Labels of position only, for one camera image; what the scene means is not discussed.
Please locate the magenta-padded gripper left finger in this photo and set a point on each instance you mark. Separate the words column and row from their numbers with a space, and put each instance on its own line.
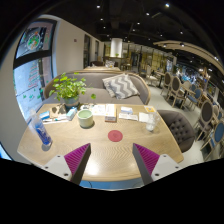
column 76, row 160

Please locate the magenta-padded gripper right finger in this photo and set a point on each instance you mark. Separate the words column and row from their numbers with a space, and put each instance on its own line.
column 148, row 160

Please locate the clear blue-labelled water bottle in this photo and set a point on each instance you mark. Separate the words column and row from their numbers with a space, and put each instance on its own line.
column 41, row 130

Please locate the clear plastic cup with straw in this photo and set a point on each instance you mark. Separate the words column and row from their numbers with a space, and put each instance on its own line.
column 151, row 122

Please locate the flat round red coaster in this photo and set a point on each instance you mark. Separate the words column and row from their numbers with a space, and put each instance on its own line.
column 115, row 135

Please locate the pale green ceramic cup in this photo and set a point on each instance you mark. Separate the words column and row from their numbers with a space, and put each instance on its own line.
column 85, row 119

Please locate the dark grey tufted chair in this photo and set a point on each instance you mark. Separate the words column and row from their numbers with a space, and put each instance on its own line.
column 176, row 128

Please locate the white paper napkin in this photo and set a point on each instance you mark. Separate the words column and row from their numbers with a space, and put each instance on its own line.
column 143, row 117

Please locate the small blue white carton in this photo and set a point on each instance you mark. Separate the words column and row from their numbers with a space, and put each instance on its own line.
column 71, row 114

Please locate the white printed leaflet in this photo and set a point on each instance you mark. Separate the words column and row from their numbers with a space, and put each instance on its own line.
column 128, row 116

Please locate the yellow square card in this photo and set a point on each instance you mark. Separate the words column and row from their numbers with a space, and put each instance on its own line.
column 150, row 109

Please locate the white box with orange print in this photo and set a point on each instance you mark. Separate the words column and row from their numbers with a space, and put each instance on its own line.
column 110, row 112

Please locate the green potted plant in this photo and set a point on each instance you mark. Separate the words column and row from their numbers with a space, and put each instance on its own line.
column 68, row 88

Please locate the group of round-backed dining chairs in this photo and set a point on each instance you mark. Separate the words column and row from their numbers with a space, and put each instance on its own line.
column 206, row 113

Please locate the grey curved sofa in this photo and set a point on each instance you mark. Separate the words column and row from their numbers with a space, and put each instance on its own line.
column 95, row 81

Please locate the white round pillar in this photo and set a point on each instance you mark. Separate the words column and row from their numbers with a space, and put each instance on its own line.
column 116, row 47

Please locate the group of ceiling spotlights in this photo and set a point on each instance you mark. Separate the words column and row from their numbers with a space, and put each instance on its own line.
column 146, row 14

